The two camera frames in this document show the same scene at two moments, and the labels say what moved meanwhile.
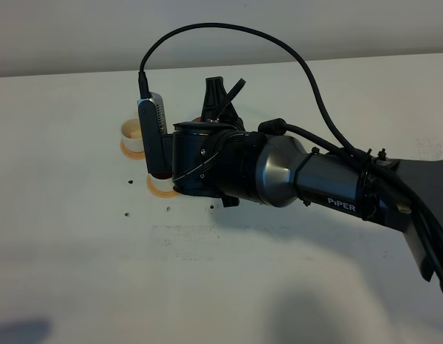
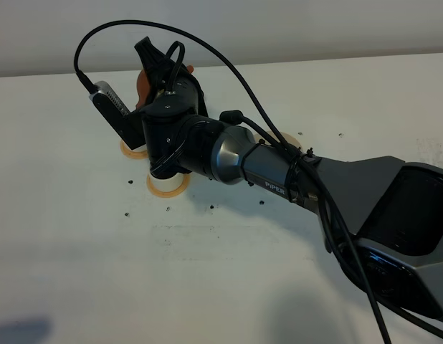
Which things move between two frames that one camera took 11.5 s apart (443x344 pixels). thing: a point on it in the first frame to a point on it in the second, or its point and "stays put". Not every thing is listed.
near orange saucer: (165, 194) stays put
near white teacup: (165, 185) stays put
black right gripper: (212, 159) to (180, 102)
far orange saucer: (131, 154) stays put
